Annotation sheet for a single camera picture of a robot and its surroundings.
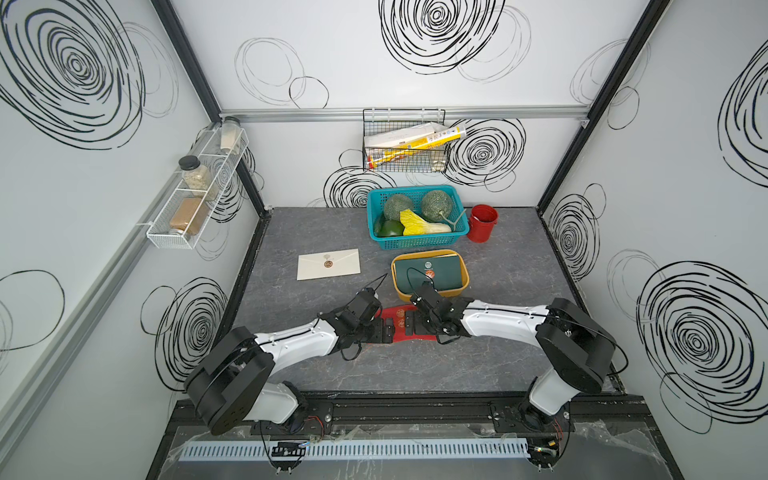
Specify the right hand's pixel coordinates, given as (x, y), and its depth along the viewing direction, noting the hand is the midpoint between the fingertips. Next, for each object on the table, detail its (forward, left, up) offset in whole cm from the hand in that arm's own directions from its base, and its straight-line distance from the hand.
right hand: (415, 326), depth 88 cm
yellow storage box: (+17, -16, +4) cm, 23 cm away
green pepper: (+33, +9, +7) cm, 35 cm away
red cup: (+36, -24, +10) cm, 44 cm away
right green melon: (+42, -8, +9) cm, 44 cm away
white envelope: (+22, +30, 0) cm, 37 cm away
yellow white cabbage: (+33, 0, +9) cm, 34 cm away
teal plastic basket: (+48, +14, +6) cm, 50 cm away
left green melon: (+42, +7, +10) cm, 44 cm away
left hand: (-2, +9, +1) cm, 10 cm away
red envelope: (+3, +6, +2) cm, 7 cm away
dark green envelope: (+18, -10, +2) cm, 21 cm away
